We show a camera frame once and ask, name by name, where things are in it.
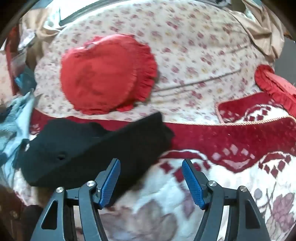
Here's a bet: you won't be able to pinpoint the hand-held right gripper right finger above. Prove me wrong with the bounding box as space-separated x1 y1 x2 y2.
181 159 272 241

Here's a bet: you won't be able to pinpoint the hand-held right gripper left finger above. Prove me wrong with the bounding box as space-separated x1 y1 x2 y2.
30 158 121 241

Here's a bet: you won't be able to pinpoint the black pants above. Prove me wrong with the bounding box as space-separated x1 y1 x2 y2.
20 112 175 188

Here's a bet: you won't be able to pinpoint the red and white patterned blanket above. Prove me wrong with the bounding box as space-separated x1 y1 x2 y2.
14 91 296 241

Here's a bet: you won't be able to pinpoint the round red frilled cushion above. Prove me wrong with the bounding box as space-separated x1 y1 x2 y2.
60 34 159 115

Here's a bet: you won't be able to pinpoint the light blue cloth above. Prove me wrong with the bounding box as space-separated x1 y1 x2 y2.
0 91 35 176

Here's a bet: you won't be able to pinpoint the red velvet frilled cushion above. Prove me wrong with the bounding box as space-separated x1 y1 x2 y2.
254 64 296 109

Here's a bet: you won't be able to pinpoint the floral cream bed sheet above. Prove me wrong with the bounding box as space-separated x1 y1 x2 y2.
33 0 275 126

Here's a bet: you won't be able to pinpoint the beige satin cloth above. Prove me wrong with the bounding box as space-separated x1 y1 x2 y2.
229 0 285 63

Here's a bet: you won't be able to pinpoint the crumpled beige cloth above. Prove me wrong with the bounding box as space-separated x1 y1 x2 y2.
20 9 67 47

